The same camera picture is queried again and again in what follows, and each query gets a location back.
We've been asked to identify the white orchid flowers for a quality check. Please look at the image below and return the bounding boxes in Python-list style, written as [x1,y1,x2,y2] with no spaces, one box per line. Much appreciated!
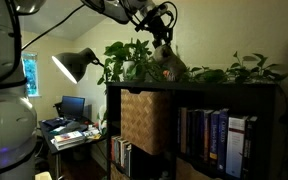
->
[96,104,108,135]

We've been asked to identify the white spine book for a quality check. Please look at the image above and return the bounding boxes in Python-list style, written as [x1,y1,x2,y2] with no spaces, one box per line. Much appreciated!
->
[225,115,248,179]

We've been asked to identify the cream box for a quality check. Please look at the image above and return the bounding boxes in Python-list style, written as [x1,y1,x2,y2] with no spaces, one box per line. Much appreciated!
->
[34,170,53,180]

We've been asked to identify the orange spine book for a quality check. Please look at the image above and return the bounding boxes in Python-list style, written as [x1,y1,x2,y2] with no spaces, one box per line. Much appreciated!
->
[203,109,215,163]

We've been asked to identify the woven bamboo basket drawer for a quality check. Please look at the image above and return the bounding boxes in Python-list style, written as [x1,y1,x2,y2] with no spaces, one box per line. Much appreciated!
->
[120,88,172,156]

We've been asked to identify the window with white frame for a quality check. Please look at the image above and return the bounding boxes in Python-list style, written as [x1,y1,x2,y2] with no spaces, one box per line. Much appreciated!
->
[21,51,40,99]

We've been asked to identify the woven bamboo basket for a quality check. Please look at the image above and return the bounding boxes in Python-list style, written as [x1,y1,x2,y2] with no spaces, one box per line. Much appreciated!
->
[175,157,222,180]
[109,163,130,180]

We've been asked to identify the computer monitor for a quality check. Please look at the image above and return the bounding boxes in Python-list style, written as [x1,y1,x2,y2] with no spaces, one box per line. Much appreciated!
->
[61,95,86,122]

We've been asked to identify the blue book with yellow label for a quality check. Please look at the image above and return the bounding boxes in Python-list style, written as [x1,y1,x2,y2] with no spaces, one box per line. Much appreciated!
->
[209,110,221,162]

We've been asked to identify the tan spine book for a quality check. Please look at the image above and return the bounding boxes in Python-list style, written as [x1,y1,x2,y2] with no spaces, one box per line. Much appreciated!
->
[179,107,188,155]

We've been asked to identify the white plant pot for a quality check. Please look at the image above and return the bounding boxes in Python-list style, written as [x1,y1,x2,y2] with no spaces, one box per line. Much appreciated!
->
[121,59,142,82]

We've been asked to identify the black spine book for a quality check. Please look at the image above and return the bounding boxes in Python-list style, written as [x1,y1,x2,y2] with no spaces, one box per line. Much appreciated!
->
[242,115,259,180]

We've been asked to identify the tall blue book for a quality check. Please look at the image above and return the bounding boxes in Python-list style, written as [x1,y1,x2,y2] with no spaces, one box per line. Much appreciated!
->
[217,108,230,173]

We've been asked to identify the dark spine books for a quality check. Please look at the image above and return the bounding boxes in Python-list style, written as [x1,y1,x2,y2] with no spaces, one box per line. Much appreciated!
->
[186,109,206,159]

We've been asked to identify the grey desk lamp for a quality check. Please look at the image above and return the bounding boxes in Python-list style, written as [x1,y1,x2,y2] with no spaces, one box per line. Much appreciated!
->
[51,47,106,85]

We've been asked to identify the black cube bookshelf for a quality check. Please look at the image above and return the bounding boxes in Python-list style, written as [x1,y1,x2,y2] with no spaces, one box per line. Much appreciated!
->
[105,80,285,180]

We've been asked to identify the grey sock with orange toe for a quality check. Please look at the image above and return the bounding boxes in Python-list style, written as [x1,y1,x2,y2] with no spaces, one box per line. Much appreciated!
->
[151,44,189,82]

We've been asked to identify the red spine book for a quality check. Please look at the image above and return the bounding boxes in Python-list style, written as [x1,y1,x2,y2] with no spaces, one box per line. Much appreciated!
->
[110,135,117,162]

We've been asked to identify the grey spine book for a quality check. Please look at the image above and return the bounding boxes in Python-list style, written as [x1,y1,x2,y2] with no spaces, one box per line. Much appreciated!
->
[123,141,133,178]

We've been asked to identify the green pothos plant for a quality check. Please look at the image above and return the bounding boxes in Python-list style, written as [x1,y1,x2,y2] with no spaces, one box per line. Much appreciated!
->
[96,38,288,85]

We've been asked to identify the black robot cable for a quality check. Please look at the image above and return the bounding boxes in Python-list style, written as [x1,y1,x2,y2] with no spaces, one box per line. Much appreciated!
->
[3,0,179,91]

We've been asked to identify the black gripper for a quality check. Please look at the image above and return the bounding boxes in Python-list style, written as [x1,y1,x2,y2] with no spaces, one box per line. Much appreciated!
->
[135,1,179,50]

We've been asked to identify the stack of books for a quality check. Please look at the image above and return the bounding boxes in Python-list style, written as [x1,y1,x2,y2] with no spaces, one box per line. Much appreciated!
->
[52,130,87,151]

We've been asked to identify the dark desk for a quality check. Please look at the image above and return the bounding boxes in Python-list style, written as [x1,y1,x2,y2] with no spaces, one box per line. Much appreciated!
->
[38,118,107,180]

